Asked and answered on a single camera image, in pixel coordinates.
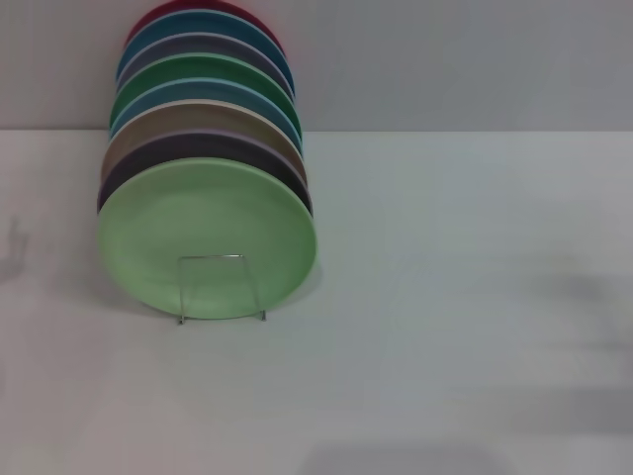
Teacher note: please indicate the light blue plate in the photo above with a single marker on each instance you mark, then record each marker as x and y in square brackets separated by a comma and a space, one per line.
[198, 91]

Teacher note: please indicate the red plate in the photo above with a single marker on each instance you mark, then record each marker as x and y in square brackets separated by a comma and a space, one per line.
[148, 17]

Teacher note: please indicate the beige plate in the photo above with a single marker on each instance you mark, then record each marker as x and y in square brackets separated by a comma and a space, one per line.
[163, 123]

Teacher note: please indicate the light green plate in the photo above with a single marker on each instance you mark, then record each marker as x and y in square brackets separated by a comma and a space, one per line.
[207, 232]

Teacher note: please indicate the teal blue plate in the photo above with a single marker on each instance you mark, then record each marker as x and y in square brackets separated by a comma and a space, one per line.
[198, 22]

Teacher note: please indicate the grey purple plate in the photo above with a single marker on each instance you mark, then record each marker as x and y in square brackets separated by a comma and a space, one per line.
[198, 44]

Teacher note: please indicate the dark green plate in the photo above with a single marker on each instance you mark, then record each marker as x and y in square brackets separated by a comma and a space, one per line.
[198, 66]

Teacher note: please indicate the lavender plate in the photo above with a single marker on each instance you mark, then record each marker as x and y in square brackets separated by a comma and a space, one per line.
[148, 158]

